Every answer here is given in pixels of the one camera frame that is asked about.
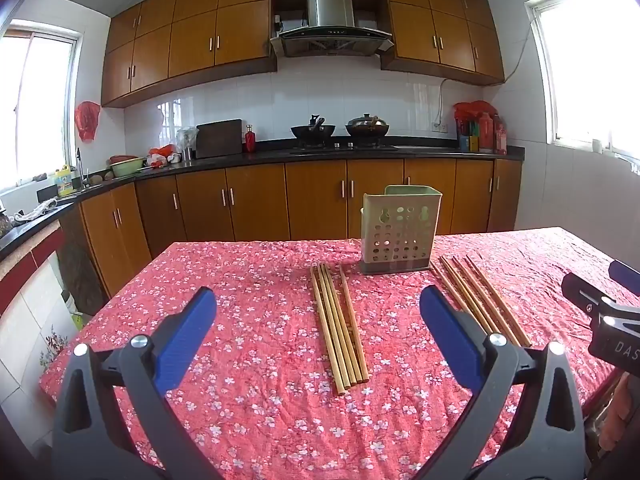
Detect wooden base cabinets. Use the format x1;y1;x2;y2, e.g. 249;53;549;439
59;157;523;301

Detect cooking pot with lid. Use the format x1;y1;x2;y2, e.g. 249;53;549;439
345;113;390;138

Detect large bright window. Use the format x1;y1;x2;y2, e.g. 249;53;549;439
524;0;640;161

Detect black wok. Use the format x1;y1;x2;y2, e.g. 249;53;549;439
291;116;337;142

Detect green basin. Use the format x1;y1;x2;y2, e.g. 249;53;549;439
110;156;147;178

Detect red and white bag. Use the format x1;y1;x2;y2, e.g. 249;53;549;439
148;144;182;168

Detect white power cable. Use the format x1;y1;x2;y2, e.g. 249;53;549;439
438;35;528;123

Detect steel range hood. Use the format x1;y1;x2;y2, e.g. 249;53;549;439
270;0;395;58

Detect red plastic bag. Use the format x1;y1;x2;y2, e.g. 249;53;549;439
75;101;101;142
454;101;498;121

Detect dark cutting board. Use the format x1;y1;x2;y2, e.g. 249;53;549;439
195;119;243;159

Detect yellow dish soap bottle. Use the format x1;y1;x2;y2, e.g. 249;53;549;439
54;166;76;197

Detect gas stove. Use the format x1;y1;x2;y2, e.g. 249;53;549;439
290;142;398;153

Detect black kitchen countertop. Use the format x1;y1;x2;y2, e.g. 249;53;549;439
0;137;526;261

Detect window with barred frame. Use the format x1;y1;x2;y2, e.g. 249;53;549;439
0;20;83;196

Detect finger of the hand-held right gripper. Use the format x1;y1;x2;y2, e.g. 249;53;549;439
561;272;618;322
608;259;640;286

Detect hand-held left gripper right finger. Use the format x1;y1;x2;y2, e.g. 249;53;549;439
419;285;587;480

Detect green perforated utensil holder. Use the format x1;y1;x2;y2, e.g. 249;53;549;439
359;185;444;276

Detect cluster of condiment bottles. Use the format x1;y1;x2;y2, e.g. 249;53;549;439
455;110;508;156

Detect red floral tablecloth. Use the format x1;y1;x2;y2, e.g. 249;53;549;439
39;227;640;480

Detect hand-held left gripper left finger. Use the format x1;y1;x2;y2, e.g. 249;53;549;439
52;287;218;480

